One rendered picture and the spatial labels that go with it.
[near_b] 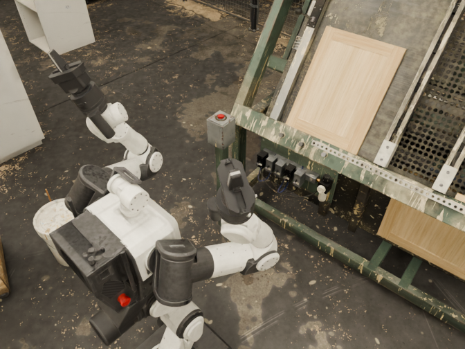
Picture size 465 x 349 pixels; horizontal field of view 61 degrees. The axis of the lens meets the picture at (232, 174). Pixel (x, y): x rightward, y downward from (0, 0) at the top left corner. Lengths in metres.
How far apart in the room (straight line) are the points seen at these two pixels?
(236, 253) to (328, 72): 1.36
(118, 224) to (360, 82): 1.49
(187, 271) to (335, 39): 1.60
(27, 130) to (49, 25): 1.80
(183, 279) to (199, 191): 2.10
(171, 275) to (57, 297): 1.78
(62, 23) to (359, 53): 3.85
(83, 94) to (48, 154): 2.53
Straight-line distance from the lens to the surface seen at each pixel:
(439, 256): 2.62
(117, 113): 1.32
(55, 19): 5.27
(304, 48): 2.32
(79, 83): 1.27
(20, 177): 3.66
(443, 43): 2.13
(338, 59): 2.27
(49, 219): 2.71
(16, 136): 3.78
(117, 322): 1.43
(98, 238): 1.16
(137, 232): 1.14
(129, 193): 1.09
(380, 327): 2.63
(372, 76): 2.20
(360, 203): 2.52
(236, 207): 0.80
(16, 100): 3.65
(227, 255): 1.14
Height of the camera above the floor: 2.24
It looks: 43 degrees down
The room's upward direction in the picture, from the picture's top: straight up
